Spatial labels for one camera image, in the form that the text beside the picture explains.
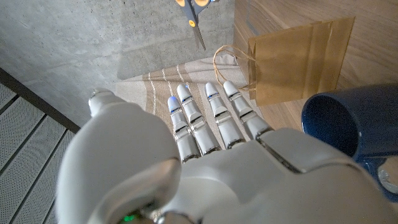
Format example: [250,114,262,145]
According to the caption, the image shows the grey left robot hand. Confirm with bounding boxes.
[55,80,398,224]

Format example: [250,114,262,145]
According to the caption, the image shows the brown paper bag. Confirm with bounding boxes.
[212,16,356,107]

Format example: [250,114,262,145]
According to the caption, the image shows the navy blue mug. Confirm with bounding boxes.
[300,85,398,203]

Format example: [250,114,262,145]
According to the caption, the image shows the beige striped curtain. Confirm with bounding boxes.
[115,53,259,150]

